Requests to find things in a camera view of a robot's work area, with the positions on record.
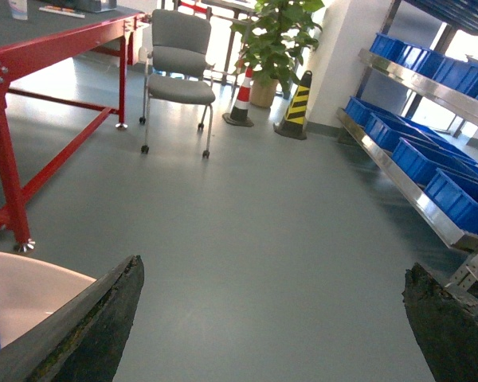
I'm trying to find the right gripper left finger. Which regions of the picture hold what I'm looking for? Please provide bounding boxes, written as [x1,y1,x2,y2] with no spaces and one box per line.
[0,256,144,381]

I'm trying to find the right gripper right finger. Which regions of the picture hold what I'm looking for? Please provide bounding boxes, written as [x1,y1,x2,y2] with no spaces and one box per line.
[402,263,478,381]

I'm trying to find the beige plastic dustpan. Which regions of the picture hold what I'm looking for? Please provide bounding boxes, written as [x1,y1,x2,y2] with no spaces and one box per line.
[0,252,96,348]

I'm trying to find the steel flow-rack shelf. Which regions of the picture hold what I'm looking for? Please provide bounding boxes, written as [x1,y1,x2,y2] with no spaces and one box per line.
[335,0,478,299]

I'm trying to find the blue plastic bin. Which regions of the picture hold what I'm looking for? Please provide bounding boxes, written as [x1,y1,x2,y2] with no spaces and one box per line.
[424,169,478,235]
[364,113,443,152]
[344,96,394,126]
[391,138,478,186]

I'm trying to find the yellow black traffic cone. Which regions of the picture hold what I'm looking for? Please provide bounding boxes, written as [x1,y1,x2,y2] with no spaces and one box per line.
[273,70,313,140]

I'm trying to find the red white traffic cone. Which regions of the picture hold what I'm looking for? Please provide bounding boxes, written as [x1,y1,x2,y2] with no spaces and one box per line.
[222,67,254,127]

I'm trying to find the grey office chair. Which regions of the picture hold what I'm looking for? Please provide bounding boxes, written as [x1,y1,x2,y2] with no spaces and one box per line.
[139,9,216,158]

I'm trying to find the red metal work table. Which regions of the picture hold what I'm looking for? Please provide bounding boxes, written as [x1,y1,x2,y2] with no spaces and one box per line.
[0,1,146,253]

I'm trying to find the potted green plant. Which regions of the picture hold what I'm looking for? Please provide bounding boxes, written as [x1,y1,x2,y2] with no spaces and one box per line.
[232,0,324,108]

